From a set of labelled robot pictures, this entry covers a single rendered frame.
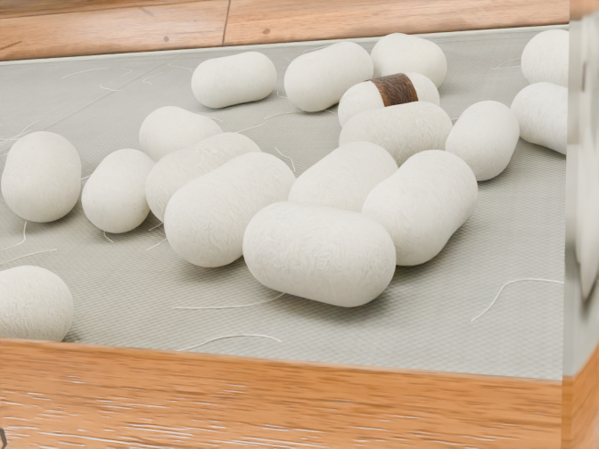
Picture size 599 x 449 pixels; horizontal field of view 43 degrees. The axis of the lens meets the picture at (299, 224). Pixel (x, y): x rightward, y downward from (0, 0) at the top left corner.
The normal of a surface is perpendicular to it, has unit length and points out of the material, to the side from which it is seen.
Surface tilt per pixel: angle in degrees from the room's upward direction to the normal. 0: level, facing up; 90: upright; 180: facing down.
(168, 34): 45
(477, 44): 0
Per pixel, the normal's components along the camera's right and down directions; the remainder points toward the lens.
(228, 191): 0.41, -0.62
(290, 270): -0.58, 0.33
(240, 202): 0.63, -0.34
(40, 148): 0.10, -0.92
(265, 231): -0.47, -0.33
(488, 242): -0.13, -0.90
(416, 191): 0.08, -0.56
